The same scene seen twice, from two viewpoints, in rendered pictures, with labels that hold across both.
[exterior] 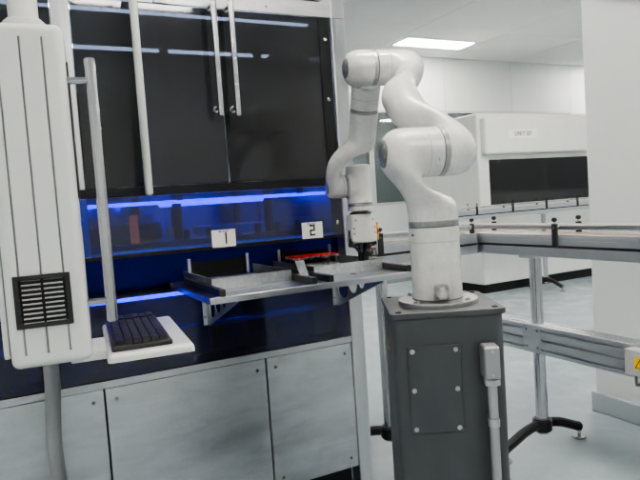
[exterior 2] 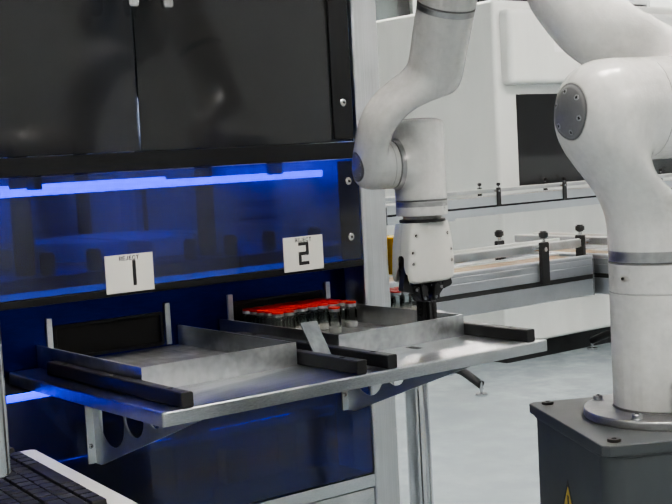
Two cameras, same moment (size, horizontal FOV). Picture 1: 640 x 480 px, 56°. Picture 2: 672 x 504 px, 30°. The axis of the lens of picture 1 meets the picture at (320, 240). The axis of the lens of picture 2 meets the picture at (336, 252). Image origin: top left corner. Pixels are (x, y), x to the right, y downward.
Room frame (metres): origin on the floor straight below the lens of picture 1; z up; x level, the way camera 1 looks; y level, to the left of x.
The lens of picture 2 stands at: (0.07, 0.38, 1.19)
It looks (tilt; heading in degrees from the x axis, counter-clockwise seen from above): 5 degrees down; 349
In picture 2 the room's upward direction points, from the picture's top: 3 degrees counter-clockwise
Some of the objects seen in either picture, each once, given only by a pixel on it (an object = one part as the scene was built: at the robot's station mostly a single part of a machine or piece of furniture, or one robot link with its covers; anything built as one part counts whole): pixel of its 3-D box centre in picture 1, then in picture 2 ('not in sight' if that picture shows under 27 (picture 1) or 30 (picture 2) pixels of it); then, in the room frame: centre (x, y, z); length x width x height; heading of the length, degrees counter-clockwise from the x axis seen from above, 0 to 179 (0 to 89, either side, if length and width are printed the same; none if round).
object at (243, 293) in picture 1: (290, 279); (281, 361); (2.00, 0.11, 0.87); 0.70 x 0.48 x 0.02; 117
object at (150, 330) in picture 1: (135, 329); (1, 485); (1.60, 0.51, 0.82); 0.40 x 0.14 x 0.02; 21
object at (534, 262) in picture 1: (538, 344); not in sight; (2.52, -0.89, 0.46); 0.09 x 0.09 x 0.77; 27
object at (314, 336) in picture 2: (309, 270); (337, 344); (1.87, 0.04, 0.91); 0.14 x 0.03 x 0.06; 27
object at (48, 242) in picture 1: (40, 192); not in sight; (1.55, 0.70, 1.19); 0.50 x 0.19 x 0.78; 21
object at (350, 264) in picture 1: (326, 264); (338, 326); (2.14, -0.01, 0.90); 0.34 x 0.26 x 0.04; 27
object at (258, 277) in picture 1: (234, 275); (163, 355); (1.99, 0.29, 0.90); 0.34 x 0.26 x 0.04; 27
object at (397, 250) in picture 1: (407, 242); (463, 274); (2.62, -0.38, 0.92); 0.69 x 0.16 x 0.16; 117
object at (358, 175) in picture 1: (357, 184); (417, 159); (2.04, -0.14, 1.17); 0.09 x 0.08 x 0.13; 103
